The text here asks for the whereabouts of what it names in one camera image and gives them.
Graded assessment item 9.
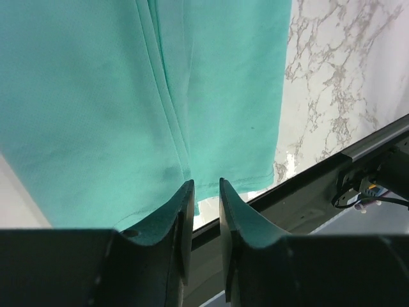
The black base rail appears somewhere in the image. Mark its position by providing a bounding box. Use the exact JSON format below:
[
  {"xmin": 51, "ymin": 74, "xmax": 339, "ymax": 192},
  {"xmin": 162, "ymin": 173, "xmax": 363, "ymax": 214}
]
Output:
[{"xmin": 183, "ymin": 116, "xmax": 408, "ymax": 306}]

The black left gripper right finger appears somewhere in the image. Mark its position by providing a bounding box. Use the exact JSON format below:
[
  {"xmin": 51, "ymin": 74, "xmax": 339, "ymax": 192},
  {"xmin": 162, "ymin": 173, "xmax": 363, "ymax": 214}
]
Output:
[{"xmin": 219, "ymin": 179, "xmax": 408, "ymax": 306}]

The teal t-shirt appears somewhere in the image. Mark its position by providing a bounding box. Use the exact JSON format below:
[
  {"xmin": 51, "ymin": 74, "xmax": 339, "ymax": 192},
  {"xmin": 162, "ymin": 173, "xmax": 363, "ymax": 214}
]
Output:
[{"xmin": 1, "ymin": 1, "xmax": 291, "ymax": 230}]

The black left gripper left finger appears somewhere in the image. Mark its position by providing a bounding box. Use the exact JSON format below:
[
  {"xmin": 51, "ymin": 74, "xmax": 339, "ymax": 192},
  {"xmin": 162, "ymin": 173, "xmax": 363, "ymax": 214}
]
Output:
[{"xmin": 1, "ymin": 180, "xmax": 194, "ymax": 306}]

